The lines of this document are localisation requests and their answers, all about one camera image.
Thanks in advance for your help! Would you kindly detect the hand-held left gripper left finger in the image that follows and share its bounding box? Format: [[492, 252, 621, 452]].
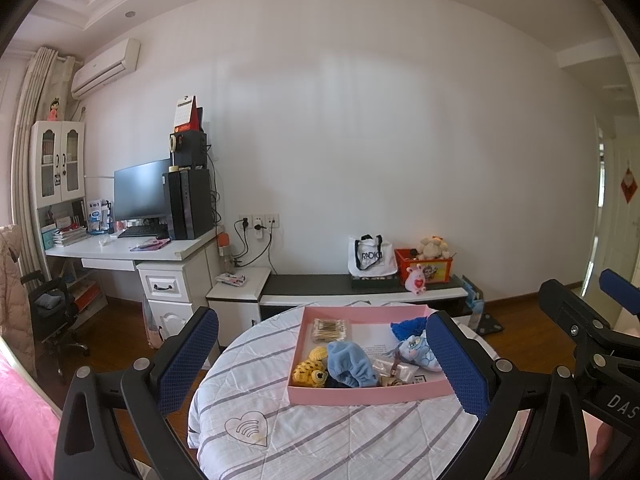
[[52, 306, 219, 480]]

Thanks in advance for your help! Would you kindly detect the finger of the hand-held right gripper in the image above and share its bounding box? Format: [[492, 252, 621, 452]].
[[538, 279, 618, 348], [599, 268, 640, 311]]

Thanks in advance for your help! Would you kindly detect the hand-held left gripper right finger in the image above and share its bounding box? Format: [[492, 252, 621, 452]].
[[426, 310, 591, 480]]

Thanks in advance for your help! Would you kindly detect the royal blue crocheted piece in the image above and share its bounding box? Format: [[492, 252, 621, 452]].
[[390, 320, 428, 343]]

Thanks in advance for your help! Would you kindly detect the pink cardboard box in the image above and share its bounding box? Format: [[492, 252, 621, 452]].
[[287, 302, 456, 407]]

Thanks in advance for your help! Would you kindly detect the light blue plush headband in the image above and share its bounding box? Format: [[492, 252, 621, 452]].
[[326, 341, 379, 388]]

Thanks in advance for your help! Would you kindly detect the yellow crocheted toy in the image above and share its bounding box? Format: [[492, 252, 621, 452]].
[[292, 345, 331, 388]]

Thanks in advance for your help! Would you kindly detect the bag of cotton swabs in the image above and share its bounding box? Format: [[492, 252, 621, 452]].
[[311, 318, 349, 345]]

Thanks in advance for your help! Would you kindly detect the white door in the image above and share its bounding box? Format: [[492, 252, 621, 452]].
[[597, 120, 640, 291]]

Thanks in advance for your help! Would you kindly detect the dark floor mat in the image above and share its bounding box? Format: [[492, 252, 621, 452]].
[[472, 311, 503, 337]]

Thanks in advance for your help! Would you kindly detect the pink heart plush toy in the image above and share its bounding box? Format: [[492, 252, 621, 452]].
[[405, 263, 427, 293]]

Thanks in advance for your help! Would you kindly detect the red toy storage box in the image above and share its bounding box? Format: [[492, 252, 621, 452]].
[[394, 247, 455, 286]]

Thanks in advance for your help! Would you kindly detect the beige plush toy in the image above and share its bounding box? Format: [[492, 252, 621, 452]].
[[415, 235, 451, 261]]

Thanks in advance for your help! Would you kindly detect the white tote bag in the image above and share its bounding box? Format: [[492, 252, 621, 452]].
[[348, 234, 398, 278]]

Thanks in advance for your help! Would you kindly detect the black keyboard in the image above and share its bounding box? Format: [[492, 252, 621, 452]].
[[117, 225, 168, 238]]

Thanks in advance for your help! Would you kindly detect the white desk with drawers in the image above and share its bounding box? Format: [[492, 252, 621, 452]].
[[45, 225, 224, 351]]

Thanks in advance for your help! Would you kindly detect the black office chair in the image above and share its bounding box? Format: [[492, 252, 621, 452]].
[[20, 270, 91, 358]]

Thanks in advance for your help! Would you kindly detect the low black top cabinet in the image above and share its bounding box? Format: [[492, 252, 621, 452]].
[[206, 266, 473, 331]]

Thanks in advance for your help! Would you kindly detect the striped white quilted tablecloth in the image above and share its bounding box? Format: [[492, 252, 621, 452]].
[[187, 300, 531, 480]]

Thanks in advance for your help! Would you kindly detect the black computer tower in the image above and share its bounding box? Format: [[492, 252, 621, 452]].
[[162, 168, 213, 241]]

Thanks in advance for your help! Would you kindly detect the blue and white carton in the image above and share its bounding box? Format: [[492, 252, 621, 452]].
[[86, 197, 112, 235]]

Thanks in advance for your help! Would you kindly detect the stack of books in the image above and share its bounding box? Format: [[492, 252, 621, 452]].
[[52, 227, 88, 247]]

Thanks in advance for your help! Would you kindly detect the pink bedding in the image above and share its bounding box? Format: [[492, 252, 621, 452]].
[[0, 350, 63, 480]]

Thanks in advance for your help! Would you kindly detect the black computer monitor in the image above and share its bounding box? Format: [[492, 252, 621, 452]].
[[114, 158, 172, 221]]

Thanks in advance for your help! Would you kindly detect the beige padded coat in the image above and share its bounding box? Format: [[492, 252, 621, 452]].
[[0, 224, 38, 376]]

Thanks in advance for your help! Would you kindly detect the black speaker box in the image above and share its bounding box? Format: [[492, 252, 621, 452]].
[[170, 131, 208, 170]]

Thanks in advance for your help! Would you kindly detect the white glass door cabinet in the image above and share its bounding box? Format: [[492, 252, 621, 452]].
[[29, 120, 87, 236]]

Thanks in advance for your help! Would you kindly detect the red and white calendar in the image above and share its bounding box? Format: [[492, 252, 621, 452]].
[[173, 95, 204, 133]]

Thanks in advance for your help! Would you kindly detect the beige curtain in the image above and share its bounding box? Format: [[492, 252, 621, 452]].
[[12, 46, 76, 281]]

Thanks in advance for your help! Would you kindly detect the white air conditioner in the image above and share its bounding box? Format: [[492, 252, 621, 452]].
[[70, 38, 141, 100]]

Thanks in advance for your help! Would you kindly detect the black plug with cable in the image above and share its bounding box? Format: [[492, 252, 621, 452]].
[[232, 217, 276, 271]]

